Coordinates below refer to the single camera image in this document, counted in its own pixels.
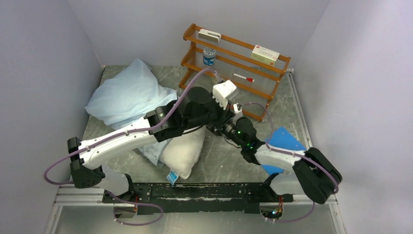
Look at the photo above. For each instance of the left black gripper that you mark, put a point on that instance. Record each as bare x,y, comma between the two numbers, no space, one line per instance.
225,115

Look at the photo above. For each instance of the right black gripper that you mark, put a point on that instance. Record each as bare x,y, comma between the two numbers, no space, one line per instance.
210,126

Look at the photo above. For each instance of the white pillow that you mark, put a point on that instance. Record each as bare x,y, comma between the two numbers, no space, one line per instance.
182,152

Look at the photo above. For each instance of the light blue pillowcase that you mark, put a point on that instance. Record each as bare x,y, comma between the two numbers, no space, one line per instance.
127,97

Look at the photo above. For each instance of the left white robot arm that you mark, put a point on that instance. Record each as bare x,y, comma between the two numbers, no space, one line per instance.
174,131

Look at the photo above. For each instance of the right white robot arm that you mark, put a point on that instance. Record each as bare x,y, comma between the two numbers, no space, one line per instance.
307,172

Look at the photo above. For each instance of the blue white pillow label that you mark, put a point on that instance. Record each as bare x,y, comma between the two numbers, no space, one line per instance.
172,177

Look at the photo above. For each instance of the red white marker pen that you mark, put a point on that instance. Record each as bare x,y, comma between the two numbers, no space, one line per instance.
243,77

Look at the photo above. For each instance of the blue foam pad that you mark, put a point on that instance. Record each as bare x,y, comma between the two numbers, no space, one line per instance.
281,138

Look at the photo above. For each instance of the orange wooden shelf rack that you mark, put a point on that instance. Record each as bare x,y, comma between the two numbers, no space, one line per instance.
233,56

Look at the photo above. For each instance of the blue white round jar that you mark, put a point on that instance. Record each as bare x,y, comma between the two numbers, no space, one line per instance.
209,56

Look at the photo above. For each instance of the white red carton box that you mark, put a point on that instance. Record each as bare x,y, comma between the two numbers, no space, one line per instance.
264,55

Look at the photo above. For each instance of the white eraser box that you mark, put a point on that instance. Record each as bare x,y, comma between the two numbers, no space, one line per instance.
209,35

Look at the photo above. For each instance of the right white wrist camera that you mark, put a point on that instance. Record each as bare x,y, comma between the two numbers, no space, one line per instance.
237,109

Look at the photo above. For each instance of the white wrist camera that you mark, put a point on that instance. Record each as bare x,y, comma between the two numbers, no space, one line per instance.
224,92
237,109

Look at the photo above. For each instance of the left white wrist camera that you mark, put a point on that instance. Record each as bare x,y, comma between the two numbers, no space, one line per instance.
224,92

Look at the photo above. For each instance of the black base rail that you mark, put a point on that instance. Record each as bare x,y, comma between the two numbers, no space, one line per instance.
206,197

